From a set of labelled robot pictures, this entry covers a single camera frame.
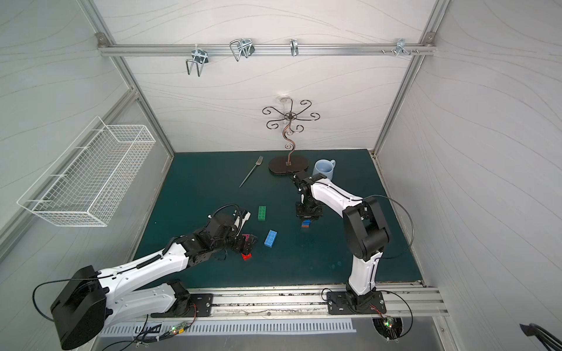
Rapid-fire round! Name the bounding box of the metal hook right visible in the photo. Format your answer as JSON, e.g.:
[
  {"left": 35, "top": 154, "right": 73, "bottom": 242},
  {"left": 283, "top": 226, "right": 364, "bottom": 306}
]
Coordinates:
[{"left": 381, "top": 39, "right": 419, "bottom": 56}]

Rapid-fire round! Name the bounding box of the light blue long lego brick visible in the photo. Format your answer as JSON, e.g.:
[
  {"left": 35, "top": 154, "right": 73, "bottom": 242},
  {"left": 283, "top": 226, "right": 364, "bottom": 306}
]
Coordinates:
[{"left": 264, "top": 230, "right": 277, "bottom": 248}]

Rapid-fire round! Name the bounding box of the white wire basket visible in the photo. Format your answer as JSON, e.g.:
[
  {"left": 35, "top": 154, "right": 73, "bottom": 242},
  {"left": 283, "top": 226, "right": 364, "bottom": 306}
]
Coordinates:
[{"left": 17, "top": 116, "right": 156, "bottom": 228}]

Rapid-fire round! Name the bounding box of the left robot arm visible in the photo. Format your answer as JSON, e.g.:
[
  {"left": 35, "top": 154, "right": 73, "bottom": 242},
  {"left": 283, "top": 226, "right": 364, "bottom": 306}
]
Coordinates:
[{"left": 46, "top": 206, "right": 256, "bottom": 350}]

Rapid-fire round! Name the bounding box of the black stand corner object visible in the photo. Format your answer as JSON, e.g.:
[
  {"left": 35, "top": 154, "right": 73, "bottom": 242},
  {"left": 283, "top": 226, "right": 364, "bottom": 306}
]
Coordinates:
[{"left": 520, "top": 323, "right": 562, "bottom": 351}]

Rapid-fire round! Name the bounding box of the green table mat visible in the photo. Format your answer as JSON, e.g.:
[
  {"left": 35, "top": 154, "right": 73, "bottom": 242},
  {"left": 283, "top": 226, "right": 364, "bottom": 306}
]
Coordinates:
[{"left": 131, "top": 148, "right": 423, "bottom": 290}]

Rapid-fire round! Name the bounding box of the small metal hook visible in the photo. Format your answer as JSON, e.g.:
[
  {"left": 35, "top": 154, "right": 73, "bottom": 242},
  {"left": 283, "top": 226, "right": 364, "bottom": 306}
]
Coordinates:
[{"left": 289, "top": 39, "right": 299, "bottom": 57}]

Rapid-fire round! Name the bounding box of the metal double hook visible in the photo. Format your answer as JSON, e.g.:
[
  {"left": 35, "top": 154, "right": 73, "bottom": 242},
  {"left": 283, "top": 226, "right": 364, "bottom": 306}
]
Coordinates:
[
  {"left": 229, "top": 38, "right": 256, "bottom": 61},
  {"left": 186, "top": 48, "right": 209, "bottom": 77}
]

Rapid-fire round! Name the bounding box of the light blue mug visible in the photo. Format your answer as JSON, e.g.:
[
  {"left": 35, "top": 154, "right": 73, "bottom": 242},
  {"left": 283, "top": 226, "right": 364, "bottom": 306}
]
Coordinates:
[{"left": 313, "top": 159, "right": 336, "bottom": 181}]

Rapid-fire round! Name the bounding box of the white vent strip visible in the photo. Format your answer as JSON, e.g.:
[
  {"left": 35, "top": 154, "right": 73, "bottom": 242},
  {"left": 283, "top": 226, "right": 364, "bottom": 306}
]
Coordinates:
[{"left": 100, "top": 318, "right": 357, "bottom": 338}]

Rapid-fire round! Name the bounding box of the aluminium top rail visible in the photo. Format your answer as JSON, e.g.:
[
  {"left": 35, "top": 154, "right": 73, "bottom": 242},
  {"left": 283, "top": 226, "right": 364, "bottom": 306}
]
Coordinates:
[{"left": 98, "top": 42, "right": 437, "bottom": 57}]

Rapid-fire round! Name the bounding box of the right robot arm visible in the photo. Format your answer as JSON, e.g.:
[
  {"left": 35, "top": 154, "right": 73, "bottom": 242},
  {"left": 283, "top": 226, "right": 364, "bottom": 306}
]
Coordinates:
[{"left": 292, "top": 171, "right": 413, "bottom": 314}]

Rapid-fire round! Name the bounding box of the metal double hook left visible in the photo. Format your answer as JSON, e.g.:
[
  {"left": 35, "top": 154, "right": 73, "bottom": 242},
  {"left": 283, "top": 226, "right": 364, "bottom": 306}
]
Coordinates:
[{"left": 186, "top": 48, "right": 209, "bottom": 77}]

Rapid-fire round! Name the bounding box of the green long lego brick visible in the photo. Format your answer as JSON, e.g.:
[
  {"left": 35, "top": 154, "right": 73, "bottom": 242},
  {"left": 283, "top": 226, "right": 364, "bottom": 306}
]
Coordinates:
[{"left": 258, "top": 206, "right": 266, "bottom": 221}]

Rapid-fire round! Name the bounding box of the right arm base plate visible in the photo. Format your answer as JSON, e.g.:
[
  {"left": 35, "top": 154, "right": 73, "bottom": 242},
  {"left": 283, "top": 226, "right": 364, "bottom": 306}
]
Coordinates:
[{"left": 326, "top": 291, "right": 386, "bottom": 315}]

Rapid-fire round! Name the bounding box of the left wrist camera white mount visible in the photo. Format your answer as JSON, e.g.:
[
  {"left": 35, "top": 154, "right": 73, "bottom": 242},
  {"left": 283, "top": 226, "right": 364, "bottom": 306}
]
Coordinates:
[{"left": 236, "top": 209, "right": 251, "bottom": 230}]

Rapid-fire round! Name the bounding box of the silver metal fork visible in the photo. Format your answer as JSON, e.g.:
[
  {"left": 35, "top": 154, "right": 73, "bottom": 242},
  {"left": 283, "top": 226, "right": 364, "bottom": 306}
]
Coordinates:
[{"left": 239, "top": 156, "right": 263, "bottom": 188}]

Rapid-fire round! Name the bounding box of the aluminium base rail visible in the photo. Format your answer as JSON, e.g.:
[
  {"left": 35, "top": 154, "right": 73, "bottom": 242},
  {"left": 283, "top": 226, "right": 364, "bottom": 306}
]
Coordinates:
[{"left": 86, "top": 284, "right": 449, "bottom": 323}]

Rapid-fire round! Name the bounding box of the brown metal mug tree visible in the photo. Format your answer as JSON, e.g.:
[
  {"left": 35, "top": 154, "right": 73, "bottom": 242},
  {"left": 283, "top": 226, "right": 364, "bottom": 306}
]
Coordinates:
[{"left": 262, "top": 97, "right": 321, "bottom": 176}]

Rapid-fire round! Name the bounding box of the metal double hook middle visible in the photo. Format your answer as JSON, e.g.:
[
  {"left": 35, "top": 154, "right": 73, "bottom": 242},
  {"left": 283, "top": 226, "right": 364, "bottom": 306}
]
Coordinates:
[{"left": 229, "top": 38, "right": 256, "bottom": 61}]

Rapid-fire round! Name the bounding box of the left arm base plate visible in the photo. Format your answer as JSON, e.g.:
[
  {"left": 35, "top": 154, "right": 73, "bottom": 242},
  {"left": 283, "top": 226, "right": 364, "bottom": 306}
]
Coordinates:
[{"left": 150, "top": 293, "right": 214, "bottom": 318}]

